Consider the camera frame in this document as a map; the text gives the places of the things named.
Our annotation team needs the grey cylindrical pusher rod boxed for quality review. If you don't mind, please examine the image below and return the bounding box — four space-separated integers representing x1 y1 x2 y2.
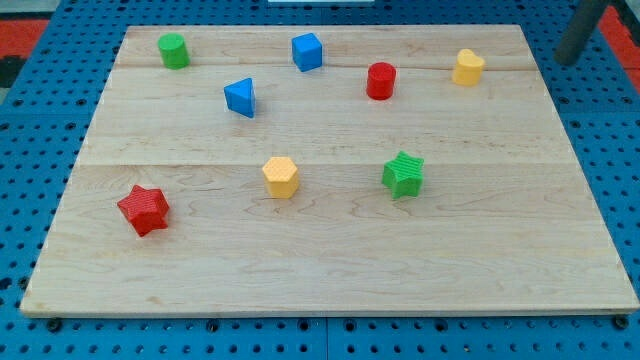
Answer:
553 0 610 66

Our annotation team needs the yellow heart block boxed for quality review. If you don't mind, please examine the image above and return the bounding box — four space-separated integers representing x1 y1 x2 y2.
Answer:
452 49 486 87

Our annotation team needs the red cylinder block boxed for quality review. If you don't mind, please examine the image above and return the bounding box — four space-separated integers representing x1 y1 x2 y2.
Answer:
366 62 396 100

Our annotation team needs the green star block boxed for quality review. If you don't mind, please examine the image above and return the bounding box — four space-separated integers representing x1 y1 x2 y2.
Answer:
381 151 424 199

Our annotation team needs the blue cube block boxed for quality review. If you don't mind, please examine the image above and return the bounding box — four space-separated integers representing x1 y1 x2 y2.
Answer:
291 33 323 72

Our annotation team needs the wooden board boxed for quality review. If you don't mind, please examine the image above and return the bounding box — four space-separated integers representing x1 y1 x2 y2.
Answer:
21 25 639 318

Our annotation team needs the yellow hexagon block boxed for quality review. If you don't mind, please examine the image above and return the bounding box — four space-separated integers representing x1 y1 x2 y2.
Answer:
262 157 299 199

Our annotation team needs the blue triangle block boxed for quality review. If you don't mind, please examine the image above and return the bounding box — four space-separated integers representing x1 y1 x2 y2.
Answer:
223 78 256 118

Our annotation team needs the green cylinder block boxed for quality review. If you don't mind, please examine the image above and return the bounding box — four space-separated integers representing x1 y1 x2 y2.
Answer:
157 33 190 70

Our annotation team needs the red star block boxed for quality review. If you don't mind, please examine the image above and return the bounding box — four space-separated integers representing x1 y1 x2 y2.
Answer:
117 185 170 237

